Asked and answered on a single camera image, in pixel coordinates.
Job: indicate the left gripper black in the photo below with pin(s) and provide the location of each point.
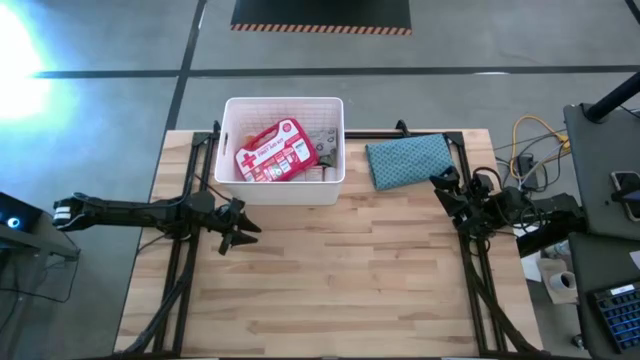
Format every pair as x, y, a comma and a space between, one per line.
227, 217

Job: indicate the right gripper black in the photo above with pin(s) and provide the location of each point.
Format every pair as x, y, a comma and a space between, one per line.
477, 205

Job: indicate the red first aid kit case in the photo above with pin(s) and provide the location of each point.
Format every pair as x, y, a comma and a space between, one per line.
275, 152

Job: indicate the green-capped clear bottle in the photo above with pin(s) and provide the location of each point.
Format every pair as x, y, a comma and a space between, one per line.
328, 161

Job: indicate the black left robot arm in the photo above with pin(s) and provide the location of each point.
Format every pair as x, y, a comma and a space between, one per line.
125, 212

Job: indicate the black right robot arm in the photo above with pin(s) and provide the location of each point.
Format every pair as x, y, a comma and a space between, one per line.
515, 202

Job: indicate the white perforated plastic basket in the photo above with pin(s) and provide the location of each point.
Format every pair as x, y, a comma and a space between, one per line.
280, 192

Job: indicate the teal patterned folded cloth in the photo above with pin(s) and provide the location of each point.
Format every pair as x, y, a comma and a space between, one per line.
407, 160

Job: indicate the black power adapter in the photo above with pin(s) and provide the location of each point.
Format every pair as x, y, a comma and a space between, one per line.
526, 164

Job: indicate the small orange item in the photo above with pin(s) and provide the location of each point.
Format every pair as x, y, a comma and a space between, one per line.
249, 137

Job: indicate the brown cardboard piece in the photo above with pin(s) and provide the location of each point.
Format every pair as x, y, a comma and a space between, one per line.
547, 295

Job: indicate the white tape roll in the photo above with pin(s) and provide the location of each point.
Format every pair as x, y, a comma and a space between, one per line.
562, 280

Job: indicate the grey side table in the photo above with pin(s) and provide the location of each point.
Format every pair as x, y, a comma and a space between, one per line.
595, 165

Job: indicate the black smartphone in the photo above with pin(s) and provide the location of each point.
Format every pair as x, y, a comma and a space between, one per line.
627, 192

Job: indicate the black diagonal pole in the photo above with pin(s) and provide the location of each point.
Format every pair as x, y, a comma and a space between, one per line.
615, 97

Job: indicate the dark grey desk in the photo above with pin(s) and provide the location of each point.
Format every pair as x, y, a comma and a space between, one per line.
587, 320

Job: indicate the black keyboard blue keys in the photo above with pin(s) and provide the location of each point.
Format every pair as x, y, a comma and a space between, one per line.
620, 315

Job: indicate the black floor mat orange-striped edge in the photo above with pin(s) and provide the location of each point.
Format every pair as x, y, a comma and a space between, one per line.
320, 12

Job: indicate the black box with blue light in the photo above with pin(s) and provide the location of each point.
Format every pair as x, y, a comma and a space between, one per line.
15, 217

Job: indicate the black aluminium rig frame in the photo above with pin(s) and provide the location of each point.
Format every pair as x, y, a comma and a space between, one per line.
201, 139

